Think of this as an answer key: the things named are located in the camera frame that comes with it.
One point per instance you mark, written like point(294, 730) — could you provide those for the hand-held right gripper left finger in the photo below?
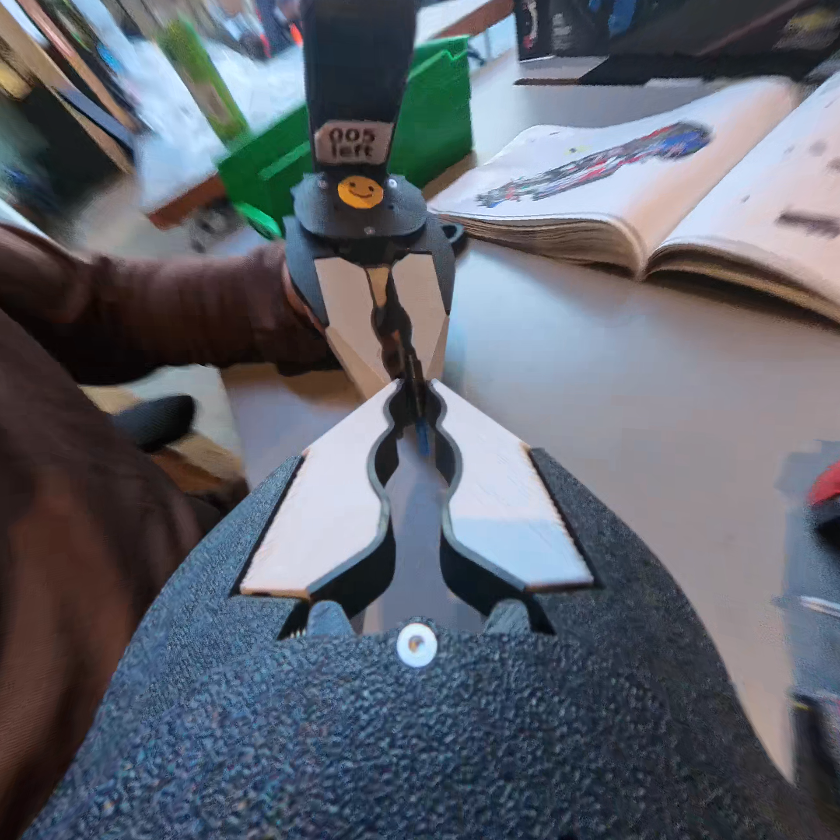
point(328, 518)

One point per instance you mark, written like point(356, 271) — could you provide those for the green plastic bin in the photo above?
point(433, 111)

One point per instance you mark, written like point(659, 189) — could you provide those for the grey desk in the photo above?
point(623, 426)

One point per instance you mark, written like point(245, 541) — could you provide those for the black toy car box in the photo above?
point(558, 33)

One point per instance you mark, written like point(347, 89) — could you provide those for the person's left forearm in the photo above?
point(164, 308)

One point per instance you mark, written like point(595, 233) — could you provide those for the person's left hand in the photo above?
point(295, 298)

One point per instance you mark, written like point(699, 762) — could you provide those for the black brick beam blue pins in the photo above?
point(415, 394)

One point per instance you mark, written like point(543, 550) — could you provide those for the open instruction booklet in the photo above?
point(623, 190)

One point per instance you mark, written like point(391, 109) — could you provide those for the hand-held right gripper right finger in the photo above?
point(512, 518)

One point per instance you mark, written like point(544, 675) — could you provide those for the green can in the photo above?
point(203, 79)

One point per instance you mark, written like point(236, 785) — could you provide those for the red toy brick race car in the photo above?
point(827, 482)

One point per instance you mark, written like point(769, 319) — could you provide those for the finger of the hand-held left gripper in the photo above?
point(348, 308)
point(423, 308)

